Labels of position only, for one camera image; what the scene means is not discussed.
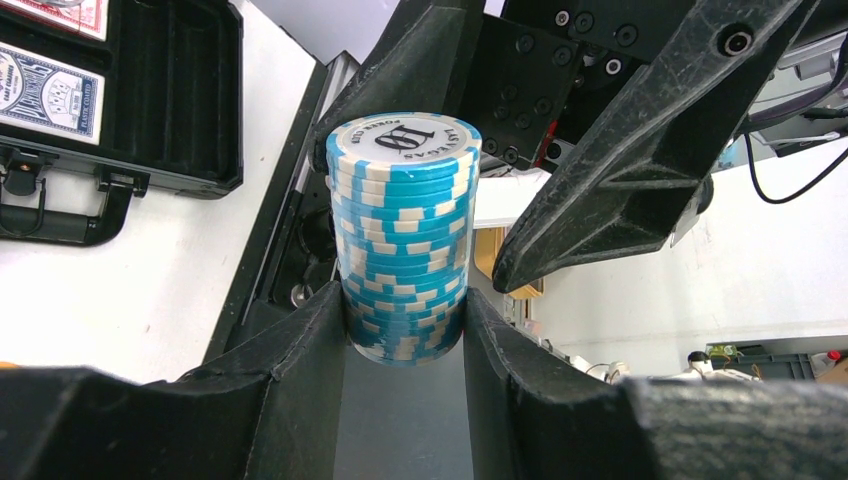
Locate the black poker set case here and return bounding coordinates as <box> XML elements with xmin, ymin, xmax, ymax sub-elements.
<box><xmin>1</xmin><ymin>1</ymin><xmax>243</xmax><ymax>247</ymax></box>

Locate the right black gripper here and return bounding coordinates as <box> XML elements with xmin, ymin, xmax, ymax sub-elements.
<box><xmin>311</xmin><ymin>0</ymin><xmax>848</xmax><ymax>295</ymax></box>

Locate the red playing card deck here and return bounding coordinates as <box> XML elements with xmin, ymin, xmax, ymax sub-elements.
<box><xmin>1</xmin><ymin>0</ymin><xmax>109</xmax><ymax>41</ymax></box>

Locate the blue playing card deck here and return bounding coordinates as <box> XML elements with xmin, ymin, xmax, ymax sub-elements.
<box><xmin>1</xmin><ymin>43</ymin><xmax>106</xmax><ymax>145</ymax></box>

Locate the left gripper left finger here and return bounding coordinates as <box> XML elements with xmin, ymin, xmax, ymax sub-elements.
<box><xmin>1</xmin><ymin>282</ymin><xmax>346</xmax><ymax>479</ymax></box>

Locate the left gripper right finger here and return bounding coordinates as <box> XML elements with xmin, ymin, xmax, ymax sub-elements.
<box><xmin>463</xmin><ymin>289</ymin><xmax>847</xmax><ymax>479</ymax></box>

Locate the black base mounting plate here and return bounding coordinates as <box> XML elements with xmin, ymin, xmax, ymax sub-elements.
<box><xmin>203</xmin><ymin>51</ymin><xmax>359</xmax><ymax>362</ymax></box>

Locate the light blue chip stack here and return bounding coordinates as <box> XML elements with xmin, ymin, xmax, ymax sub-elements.
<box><xmin>325</xmin><ymin>112</ymin><xmax>482</xmax><ymax>367</ymax></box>

